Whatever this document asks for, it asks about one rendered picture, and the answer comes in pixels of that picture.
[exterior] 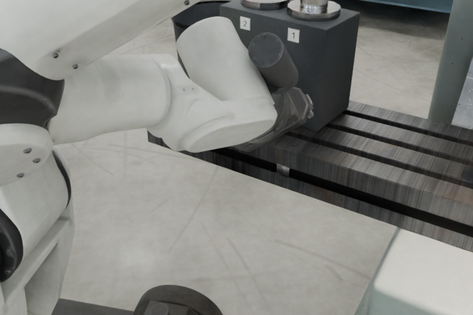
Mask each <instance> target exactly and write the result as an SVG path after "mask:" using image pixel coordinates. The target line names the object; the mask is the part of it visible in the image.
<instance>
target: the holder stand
mask: <svg viewBox="0 0 473 315"><path fill-rule="evenodd" d="M220 17H224V18H228V19H230V20H231V21H232V24H233V26H234V28H235V30H236V32H237V34H238V35H239V38H240V40H241V42H242V43H243V44H244V46H245V47H246V48H247V49H248V47H249V44H250V43H251V41H252V39H253V38H254V37H256V36H257V35H259V34H261V33H265V32H269V33H273V34H276V35H277V36H278V37H279V38H280V39H281V41H282V43H283V45H284V46H285V48H286V50H287V52H288V53H289V55H290V57H291V59H292V61H293V62H294V64H295V66H296V68H297V70H298V81H297V83H296V85H295V86H294V87H296V88H299V89H301V91H302V92H303V94H308V95H309V97H310V99H311V101H312V102H313V109H312V112H313V114H314V115H313V117H311V118H310V119H309V118H308V119H307V121H306V123H305V124H302V125H301V126H302V127H305V128H308V129H312V130H313V131H319V130H320V129H321V128H323V126H325V125H326V124H328V123H329V122H330V121H332V120H333V119H334V118H335V117H336V116H338V115H339V114H340V113H342V112H343V111H344V110H345V109H346V108H348V104H349V98H350V92H351V82H352V76H353V65H354V59H355V49H356V43H357V37H358V26H359V20H360V12H357V11H351V10H347V9H343V8H341V7H340V5H339V4H337V3H336V2H333V1H328V7H326V8H325V9H321V10H310V9H306V8H302V7H301V6H300V0H233V1H231V2H228V3H225V4H223V5H220Z"/></svg>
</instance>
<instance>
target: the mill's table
mask: <svg viewBox="0 0 473 315"><path fill-rule="evenodd" d="M178 152H179V153H183V154H185V155H189V156H192V157H194V158H198V159H200V160H203V161H206V162H209V163H212V164H214V165H218V166H221V167H224V168H227V169H230V170H232V171H235V172H238V173H241V174H245V175H247V176H251V177H253V178H256V179H260V180H261V181H265V182H268V183H270V184H274V185H276V186H280V187H282V188H286V189H288V190H290V191H294V192H297V193H300V194H303V195H306V196H309V197H311V198H315V199H317V200H321V201H323V202H326V203H329V204H332V205H336V206H338V207H342V208H344V209H346V210H350V211H352V212H356V213H358V214H362V215H365V216H367V217H371V218H373V219H376V220H379V221H382V222H385V223H387V224H391V225H394V226H397V227H400V228H402V229H405V230H408V231H412V232H414V233H418V234H420V235H423V236H426V237H429V238H432V239H434V240H438V241H441V242H443V243H447V244H449V245H453V246H455V247H457V248H461V249H463V250H467V251H470V252H473V130H472V129H467V128H463V127H458V126H455V125H451V124H446V123H442V122H437V121H434V120H429V119H426V118H422V117H417V116H414V115H409V114H405V113H401V112H396V111H393V110H388V109H385V108H379V107H376V106H373V105H368V104H364V103H359V102H355V101H350V100H349V104H348V108H346V109H345V110H344V111H343V112H342V113H340V114H339V115H338V116H336V117H335V118H334V119H333V120H332V121H330V122H329V123H328V124H326V125H325V126H323V128H321V129H320V130H319V131H313V130H312V129H308V128H305V127H302V126H299V127H296V128H295V129H292V130H291V131H289V132H287V133H285V134H283V135H281V136H279V137H277V138H276V139H274V140H272V141H270V142H268V143H266V144H264V145H262V146H260V147H258V148H256V149H255V150H252V151H251V152H246V151H243V150H239V149H237V148H235V147H231V146H228V147H224V148H217V149H213V150H207V151H203V152H199V153H192V152H189V151H187V150H181V151H178Z"/></svg>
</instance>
